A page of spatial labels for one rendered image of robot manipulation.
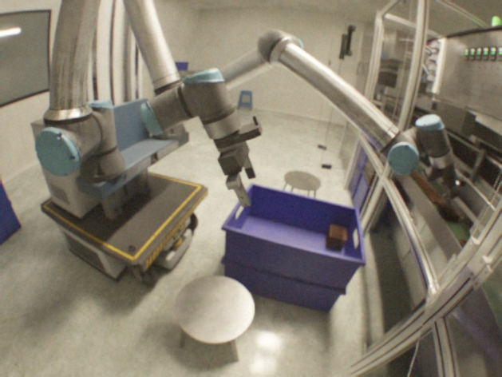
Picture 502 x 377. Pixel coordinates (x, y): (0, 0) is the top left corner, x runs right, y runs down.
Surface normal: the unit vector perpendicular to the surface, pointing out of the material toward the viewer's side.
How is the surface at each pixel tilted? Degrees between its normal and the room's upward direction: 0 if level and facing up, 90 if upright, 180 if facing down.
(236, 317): 0
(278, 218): 90
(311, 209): 90
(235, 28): 90
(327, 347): 0
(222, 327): 0
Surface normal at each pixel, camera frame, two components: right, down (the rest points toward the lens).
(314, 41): -0.28, 0.47
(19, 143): 0.95, 0.22
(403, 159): -0.55, 0.42
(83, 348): 0.09, -0.85
